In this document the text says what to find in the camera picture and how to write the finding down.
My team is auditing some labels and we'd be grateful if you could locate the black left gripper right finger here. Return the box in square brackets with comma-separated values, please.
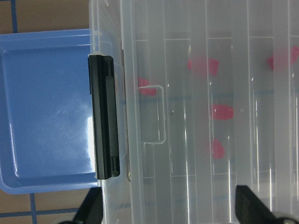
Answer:
[235, 185, 299, 224]

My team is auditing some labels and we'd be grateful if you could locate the black box latch handle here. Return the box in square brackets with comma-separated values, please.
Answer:
[88, 55, 120, 180]

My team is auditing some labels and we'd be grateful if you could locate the blue plastic tray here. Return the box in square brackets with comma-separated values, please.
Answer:
[0, 29, 97, 194]

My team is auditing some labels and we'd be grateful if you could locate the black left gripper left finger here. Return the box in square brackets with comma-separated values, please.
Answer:
[59, 187, 103, 224]

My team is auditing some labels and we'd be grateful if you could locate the red block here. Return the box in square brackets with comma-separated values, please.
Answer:
[211, 104, 234, 120]
[138, 77, 157, 96]
[187, 58, 220, 77]
[211, 139, 225, 159]
[266, 45, 299, 70]

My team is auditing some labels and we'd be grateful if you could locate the clear plastic box lid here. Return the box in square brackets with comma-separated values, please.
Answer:
[120, 0, 299, 224]

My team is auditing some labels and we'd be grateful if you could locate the clear plastic storage box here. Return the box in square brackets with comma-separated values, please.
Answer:
[88, 0, 134, 224]

